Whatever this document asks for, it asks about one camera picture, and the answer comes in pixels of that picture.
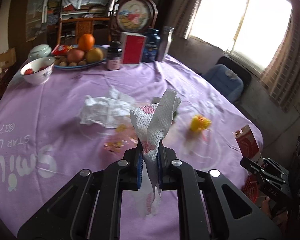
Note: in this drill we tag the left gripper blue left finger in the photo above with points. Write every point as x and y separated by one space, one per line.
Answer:
139 151

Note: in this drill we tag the blue fish oil bottle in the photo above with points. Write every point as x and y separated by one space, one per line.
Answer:
151 46

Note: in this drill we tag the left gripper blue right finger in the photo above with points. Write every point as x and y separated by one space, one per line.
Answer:
160 148

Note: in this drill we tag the blue fruit plate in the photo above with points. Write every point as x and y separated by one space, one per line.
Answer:
60 54

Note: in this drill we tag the white plastic bag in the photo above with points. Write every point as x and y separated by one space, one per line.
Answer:
107 111

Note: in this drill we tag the yellow pear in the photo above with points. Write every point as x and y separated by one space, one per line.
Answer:
94 55

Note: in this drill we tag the round framed embroidery picture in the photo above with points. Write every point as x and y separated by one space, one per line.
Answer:
132 16

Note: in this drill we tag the purple tablecloth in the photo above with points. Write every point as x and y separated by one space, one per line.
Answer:
43 145

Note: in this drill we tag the white patterned paper towel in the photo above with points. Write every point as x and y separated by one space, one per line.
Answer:
151 124

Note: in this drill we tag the white floral bowl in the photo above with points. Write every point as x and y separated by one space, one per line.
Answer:
38 71

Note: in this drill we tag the red flat box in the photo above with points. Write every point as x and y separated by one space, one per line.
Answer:
132 47

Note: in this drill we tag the silver metal bottle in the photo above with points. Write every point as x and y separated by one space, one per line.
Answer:
166 39

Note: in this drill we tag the dark supplement bottle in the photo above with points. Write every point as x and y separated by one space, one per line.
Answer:
114 55

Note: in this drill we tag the white lidded ceramic pot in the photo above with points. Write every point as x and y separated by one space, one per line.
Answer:
39 51

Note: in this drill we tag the red plastic mesh basket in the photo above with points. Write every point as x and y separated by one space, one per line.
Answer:
251 188

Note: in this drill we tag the blue cushioned office chair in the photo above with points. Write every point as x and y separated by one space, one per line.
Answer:
229 78

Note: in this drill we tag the red apple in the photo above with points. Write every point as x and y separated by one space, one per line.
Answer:
75 55

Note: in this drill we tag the yellow foam fruit net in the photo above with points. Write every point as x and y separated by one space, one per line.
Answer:
199 123

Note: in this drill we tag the red paper carton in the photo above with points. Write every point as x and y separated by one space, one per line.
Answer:
248 145

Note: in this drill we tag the orange fruit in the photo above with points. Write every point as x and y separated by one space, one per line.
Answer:
86 42

